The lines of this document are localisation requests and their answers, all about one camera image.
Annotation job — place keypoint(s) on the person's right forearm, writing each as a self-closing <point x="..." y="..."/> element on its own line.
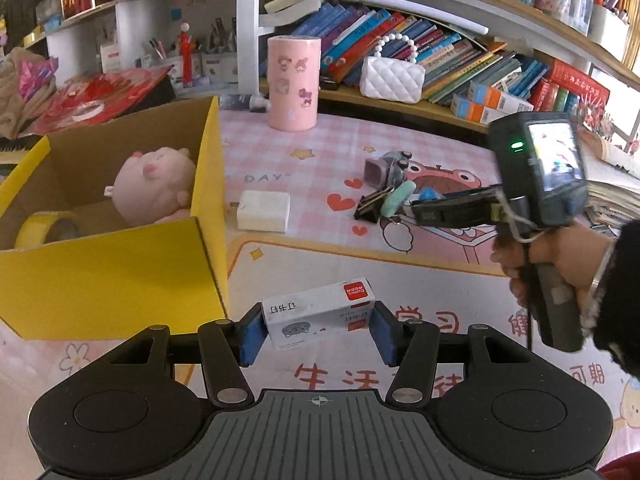
<point x="625" y="300"/>

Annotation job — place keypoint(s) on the electric piano keyboard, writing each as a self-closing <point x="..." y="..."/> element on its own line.
<point x="15" y="150"/>

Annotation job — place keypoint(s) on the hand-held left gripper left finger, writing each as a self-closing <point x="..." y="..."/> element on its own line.
<point x="250" y="335"/>

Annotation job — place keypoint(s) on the red paper decorations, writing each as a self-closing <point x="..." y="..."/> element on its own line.
<point x="125" y="87"/>

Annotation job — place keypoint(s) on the pink stickered cylinder container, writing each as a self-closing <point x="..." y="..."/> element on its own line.
<point x="293" y="85"/>

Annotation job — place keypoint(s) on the row of small figurines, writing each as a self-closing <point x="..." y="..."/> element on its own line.
<point x="607" y="125"/>

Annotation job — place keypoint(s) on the small white staples box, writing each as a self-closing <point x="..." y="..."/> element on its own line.
<point x="320" y="315"/>

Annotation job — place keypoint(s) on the person's right hand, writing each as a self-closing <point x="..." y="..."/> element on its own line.
<point x="575" y="255"/>

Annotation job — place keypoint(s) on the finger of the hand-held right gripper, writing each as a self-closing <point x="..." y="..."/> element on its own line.
<point x="426" y="194"/>
<point x="455" y="212"/>

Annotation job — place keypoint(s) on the yellow cardboard box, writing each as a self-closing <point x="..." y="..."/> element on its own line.
<point x="110" y="280"/>

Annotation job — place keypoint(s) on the yellow tape roll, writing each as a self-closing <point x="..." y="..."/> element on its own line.
<point x="37" y="225"/>

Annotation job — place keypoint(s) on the black binder clip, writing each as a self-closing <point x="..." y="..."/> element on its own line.
<point x="370" y="205"/>

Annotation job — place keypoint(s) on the red slim figurine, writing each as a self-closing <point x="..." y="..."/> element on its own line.
<point x="186" y="52"/>

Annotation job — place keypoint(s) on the wooden bookshelf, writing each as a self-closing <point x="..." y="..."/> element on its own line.
<point x="247" y="25"/>

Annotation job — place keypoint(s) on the white desk organizer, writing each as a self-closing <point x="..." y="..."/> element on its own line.
<point x="215" y="67"/>

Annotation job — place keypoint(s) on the white foam block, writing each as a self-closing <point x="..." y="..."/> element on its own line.
<point x="264" y="211"/>

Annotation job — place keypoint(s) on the pink pig plush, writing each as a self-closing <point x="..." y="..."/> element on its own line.
<point x="150" y="185"/>

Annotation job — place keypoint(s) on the beige crumpled cloth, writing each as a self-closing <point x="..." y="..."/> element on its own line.
<point x="17" y="95"/>

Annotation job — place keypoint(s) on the white orange blue carton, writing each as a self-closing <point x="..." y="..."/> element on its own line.
<point x="500" y="97"/>
<point x="472" y="110"/>

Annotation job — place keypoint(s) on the white corner shelf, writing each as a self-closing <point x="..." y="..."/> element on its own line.
<point x="135" y="20"/>

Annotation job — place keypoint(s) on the white quilted handbag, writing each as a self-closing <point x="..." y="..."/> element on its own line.
<point x="392" y="80"/>

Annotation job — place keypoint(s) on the white tape roll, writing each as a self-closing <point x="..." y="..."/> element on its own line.
<point x="87" y="111"/>

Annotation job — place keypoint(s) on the white pen holder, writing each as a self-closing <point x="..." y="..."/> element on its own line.
<point x="607" y="25"/>

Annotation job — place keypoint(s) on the row of thick red books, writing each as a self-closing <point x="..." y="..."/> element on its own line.
<point x="570" y="90"/>

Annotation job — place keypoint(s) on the small teal object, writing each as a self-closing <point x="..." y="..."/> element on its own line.
<point x="399" y="199"/>

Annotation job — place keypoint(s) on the white box red label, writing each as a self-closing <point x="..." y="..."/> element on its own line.
<point x="110" y="57"/>

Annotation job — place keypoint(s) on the red clothing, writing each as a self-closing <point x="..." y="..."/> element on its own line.
<point x="622" y="470"/>

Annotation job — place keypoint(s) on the dark bottle white cap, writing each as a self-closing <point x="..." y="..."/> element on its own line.
<point x="240" y="102"/>

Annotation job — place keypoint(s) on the white rolled paper tube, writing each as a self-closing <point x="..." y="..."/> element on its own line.
<point x="415" y="7"/>

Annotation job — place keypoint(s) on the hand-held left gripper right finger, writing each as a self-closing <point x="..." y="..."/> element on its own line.
<point x="382" y="335"/>

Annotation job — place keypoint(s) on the row of leaning blue books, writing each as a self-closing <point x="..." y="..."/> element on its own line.
<point x="450" y="55"/>

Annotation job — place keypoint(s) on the stack of papers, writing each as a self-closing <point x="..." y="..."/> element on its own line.
<point x="615" y="160"/>

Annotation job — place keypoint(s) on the pink foil wrapper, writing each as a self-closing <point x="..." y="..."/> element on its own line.
<point x="40" y="77"/>

